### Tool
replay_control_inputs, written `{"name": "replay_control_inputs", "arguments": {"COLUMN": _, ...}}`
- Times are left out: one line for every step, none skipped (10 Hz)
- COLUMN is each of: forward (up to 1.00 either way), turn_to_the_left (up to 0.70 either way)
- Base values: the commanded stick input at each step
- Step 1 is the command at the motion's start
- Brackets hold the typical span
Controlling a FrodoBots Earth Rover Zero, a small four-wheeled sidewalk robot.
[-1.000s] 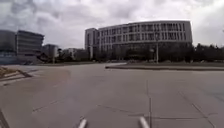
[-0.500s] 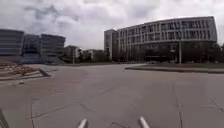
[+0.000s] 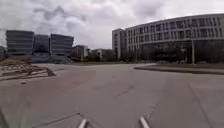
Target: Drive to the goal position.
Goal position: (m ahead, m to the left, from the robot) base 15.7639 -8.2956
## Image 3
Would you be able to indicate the grey paved slab plaza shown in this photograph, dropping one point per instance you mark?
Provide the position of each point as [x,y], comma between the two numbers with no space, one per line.
[110,93]

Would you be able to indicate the small distant building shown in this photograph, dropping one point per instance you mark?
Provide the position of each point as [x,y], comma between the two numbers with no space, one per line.
[80,51]

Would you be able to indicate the large curved grey building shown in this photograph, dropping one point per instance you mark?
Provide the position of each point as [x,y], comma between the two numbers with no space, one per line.
[173,38]

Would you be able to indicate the robot's own part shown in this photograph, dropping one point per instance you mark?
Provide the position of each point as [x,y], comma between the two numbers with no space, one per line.
[144,123]
[82,123]

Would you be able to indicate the low raised kerb strip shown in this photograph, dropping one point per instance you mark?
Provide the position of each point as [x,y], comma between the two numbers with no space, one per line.
[180,69]

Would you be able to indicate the grey striped block building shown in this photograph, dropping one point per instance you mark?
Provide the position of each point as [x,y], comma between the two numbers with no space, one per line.
[40,45]

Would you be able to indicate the low stepped paving area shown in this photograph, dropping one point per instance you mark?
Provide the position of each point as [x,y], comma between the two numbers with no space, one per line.
[23,70]

